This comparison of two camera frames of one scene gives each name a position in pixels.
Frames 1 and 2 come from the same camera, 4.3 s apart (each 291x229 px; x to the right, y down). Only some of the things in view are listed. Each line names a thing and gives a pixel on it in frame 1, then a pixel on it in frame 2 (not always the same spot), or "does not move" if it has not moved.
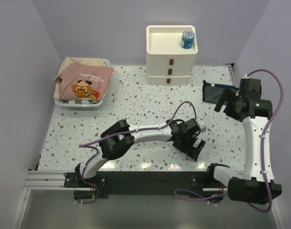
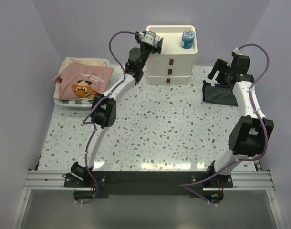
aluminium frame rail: (53, 180) does not move
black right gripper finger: (228, 96) → (221, 65)
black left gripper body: (184, 145) → (145, 51)
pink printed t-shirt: (78, 80) does not move
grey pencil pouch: (212, 93) does not move
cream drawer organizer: (167, 63) does not move
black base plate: (104, 183) does not move
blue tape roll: (187, 39) does not move
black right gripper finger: (219, 105) → (211, 75)
